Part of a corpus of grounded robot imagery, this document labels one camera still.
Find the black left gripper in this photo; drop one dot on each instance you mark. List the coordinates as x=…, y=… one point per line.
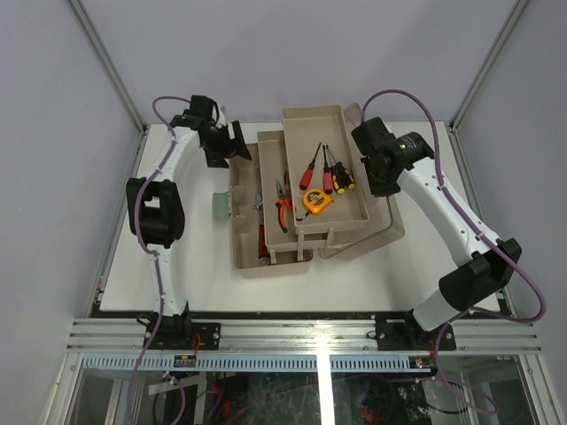
x=216, y=158

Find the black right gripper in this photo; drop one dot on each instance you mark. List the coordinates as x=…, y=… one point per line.
x=379, y=190

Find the small black yellow screwdriver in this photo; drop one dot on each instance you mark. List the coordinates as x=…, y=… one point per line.
x=338, y=182

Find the green tool box latch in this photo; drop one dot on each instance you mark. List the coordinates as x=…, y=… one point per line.
x=221, y=205

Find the pink handle screwdriver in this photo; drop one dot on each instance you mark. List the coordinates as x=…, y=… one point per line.
x=327, y=181

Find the orange long nose pliers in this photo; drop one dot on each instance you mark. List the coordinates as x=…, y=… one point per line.
x=283, y=204

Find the red handle screwdriver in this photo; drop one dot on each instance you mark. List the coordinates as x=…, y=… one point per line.
x=308, y=174

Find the translucent brown tool box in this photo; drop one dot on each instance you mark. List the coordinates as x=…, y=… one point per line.
x=353, y=225

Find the orange tape measure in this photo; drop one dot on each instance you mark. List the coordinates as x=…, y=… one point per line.
x=314, y=201

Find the silver adjustable wrench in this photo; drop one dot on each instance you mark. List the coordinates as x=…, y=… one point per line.
x=263, y=253

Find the large black yellow screwdriver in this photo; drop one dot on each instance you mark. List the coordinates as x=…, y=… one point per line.
x=347, y=177

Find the yellow combination pliers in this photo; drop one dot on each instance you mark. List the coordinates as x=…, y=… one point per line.
x=286, y=180

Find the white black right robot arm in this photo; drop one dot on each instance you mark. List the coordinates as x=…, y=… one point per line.
x=483, y=260

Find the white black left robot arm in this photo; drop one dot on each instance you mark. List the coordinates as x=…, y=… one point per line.
x=156, y=213

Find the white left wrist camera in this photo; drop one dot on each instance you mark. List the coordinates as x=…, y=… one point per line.
x=220, y=121

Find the aluminium front rail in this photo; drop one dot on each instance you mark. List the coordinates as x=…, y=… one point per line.
x=468, y=337

